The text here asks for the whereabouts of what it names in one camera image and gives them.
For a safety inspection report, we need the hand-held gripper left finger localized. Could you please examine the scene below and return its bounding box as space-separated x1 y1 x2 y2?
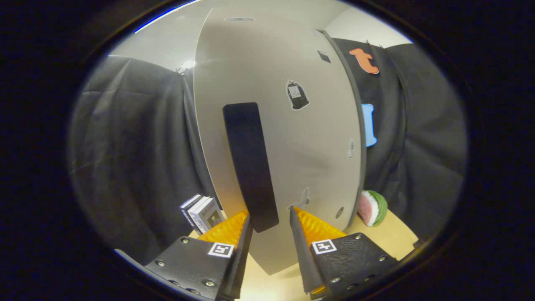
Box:
144 210 254 301

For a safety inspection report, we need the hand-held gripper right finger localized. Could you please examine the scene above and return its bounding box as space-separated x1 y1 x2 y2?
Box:
289 206 400 300

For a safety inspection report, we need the black door handle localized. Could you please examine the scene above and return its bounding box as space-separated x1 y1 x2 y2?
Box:
223 102 280 233

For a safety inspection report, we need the dark grey shoe cabinet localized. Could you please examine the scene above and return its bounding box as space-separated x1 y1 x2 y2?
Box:
320 28 368 228

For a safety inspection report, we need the grey cover book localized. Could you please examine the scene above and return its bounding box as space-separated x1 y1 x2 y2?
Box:
196 197 224 235

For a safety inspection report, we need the white spine book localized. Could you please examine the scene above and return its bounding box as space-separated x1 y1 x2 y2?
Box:
187 196 210 233

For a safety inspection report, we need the dark blue spine book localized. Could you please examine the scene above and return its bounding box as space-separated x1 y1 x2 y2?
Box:
180 194 203 227

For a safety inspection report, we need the toy watermelon slice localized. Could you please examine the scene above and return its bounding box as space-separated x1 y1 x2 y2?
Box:
358 190 388 227

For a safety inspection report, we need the black backdrop cloth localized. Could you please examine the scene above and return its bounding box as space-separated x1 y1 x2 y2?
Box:
69 38 468 266

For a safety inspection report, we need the ceiling light strip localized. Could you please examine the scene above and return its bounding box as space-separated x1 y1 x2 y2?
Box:
134 0 201 34

